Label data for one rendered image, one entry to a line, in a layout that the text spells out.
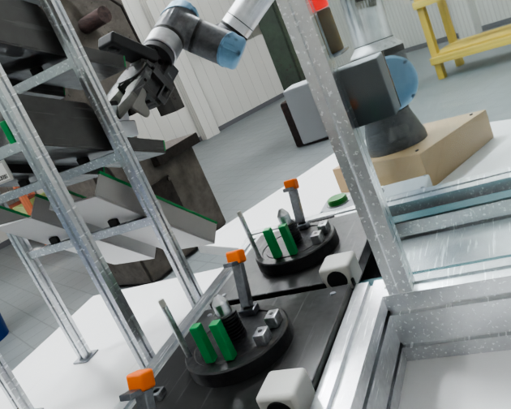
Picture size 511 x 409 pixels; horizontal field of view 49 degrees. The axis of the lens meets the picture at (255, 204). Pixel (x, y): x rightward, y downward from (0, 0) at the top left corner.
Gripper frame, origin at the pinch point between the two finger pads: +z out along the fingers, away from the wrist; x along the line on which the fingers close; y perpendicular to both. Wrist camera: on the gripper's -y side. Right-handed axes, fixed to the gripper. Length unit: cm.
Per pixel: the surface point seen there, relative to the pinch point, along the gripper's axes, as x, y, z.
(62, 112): -9.2, -10.3, 13.7
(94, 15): 205, 40, -211
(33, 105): -9.3, -14.2, 16.3
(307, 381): -48, 13, 45
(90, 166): -4.1, 0.3, 14.2
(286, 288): -33.8, 22.6, 26.6
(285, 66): 226, 226, -387
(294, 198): -29.1, 23.4, 8.0
